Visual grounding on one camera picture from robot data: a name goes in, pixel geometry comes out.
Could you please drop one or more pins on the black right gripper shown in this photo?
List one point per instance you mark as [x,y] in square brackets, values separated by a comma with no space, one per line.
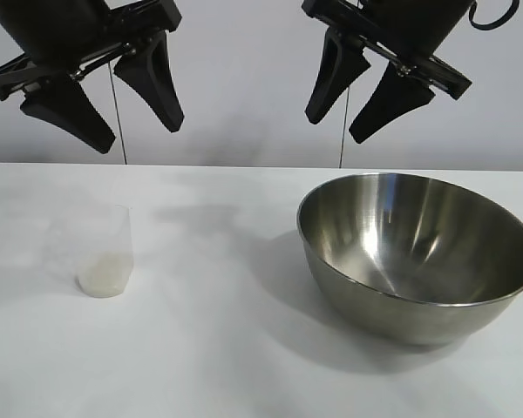
[401,26]

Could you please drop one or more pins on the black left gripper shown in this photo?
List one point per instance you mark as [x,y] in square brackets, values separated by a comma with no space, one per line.
[61,35]

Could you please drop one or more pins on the clear plastic measuring cup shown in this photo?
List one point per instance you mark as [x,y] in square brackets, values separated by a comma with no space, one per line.
[113,235]

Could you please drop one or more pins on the stainless steel mixing bowl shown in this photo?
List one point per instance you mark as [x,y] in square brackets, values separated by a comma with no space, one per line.
[418,244]

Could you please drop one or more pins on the white rice grains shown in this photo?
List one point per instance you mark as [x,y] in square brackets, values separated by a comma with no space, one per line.
[104,278]

